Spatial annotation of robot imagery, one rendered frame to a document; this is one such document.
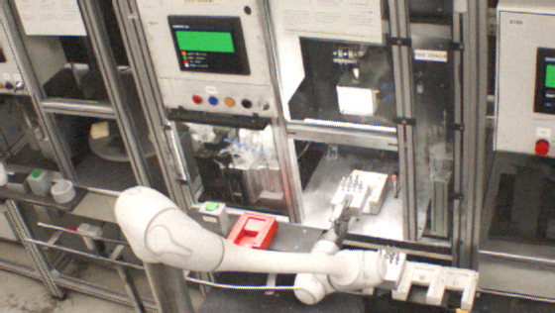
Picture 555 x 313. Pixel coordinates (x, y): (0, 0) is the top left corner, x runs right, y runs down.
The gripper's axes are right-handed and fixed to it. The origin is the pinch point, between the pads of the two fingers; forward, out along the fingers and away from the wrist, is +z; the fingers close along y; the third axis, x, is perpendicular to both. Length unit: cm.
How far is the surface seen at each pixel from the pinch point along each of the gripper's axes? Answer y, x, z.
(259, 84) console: 45, 24, 0
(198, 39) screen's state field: 62, 41, -2
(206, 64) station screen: 53, 40, -2
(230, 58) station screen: 56, 31, -2
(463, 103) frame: 45, -39, 1
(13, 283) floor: -104, 211, 3
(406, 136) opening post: 31.1, -21.3, 1.2
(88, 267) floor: -104, 171, 28
